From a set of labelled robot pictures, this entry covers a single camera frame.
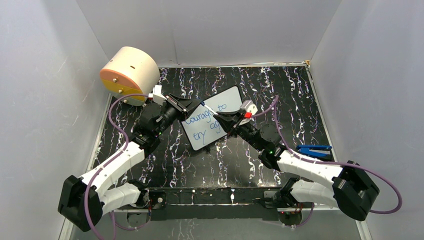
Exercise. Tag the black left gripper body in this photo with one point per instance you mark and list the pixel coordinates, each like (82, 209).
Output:
(172, 113)

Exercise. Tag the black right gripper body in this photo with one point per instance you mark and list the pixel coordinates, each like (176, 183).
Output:
(246, 131)

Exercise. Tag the blue and white marker pen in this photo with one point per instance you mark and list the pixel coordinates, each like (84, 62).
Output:
(204, 110)

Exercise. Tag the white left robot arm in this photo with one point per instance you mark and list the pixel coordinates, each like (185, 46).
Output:
(85, 199)

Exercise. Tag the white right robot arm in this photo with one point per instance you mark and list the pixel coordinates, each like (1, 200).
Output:
(347, 187)

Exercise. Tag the small black-framed whiteboard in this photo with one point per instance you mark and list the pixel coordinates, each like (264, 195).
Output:
(204, 130)

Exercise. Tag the blue whiteboard eraser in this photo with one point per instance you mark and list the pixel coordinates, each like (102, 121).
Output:
(315, 151)

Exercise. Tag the beige and orange cylinder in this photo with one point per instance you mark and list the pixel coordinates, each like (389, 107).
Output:
(130, 71)

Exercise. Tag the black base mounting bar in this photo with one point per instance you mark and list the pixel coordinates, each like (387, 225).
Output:
(263, 203)

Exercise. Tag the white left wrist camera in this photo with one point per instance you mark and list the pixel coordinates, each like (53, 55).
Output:
(157, 96)

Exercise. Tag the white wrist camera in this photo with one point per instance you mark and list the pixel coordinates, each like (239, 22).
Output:
(248, 109)
(157, 96)

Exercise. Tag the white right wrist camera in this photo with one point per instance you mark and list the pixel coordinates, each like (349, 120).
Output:
(248, 109)

